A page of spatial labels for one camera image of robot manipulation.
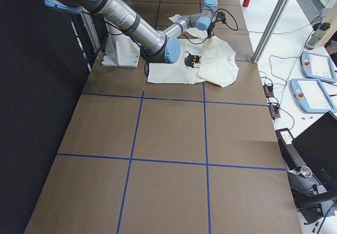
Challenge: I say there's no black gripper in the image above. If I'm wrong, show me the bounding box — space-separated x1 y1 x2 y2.
206 22 215 39

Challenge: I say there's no cream long sleeve cat shirt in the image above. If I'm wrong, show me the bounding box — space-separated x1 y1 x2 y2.
147 27 239 87

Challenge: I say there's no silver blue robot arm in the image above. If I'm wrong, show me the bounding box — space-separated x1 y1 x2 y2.
44 0 218 64

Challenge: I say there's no upper black orange hub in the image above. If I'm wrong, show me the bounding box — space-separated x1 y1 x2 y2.
263 84 274 98

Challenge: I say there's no black orange hub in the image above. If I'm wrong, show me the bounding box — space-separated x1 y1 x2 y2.
263 84 274 98
268 103 281 120

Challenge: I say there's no lower black orange hub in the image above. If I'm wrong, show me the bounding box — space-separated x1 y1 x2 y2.
268 103 281 120

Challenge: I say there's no clear bottle black cap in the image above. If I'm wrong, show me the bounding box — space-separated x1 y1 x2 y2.
306 22 331 49

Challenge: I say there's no upper teach pendant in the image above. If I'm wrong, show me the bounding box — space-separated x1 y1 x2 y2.
301 51 336 83

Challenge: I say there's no teach pendant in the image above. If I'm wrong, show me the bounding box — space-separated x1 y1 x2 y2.
301 51 336 83
290 78 336 114

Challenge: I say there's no lower teach pendant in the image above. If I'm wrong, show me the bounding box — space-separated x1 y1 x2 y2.
290 78 336 114

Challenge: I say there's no black box with white label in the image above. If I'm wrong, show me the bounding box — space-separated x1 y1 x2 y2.
275 128 307 175

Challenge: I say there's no black monitor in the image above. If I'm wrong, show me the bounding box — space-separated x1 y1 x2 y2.
292 111 337 191

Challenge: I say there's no silver metal cup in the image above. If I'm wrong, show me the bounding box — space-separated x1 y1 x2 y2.
295 166 313 178

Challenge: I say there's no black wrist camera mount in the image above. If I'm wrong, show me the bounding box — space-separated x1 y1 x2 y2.
214 11 226 24

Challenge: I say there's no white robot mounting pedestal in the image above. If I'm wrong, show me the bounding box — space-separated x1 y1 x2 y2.
101 0 142 68

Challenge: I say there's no aluminium frame post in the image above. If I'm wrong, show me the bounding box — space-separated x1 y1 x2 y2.
252 0 289 64

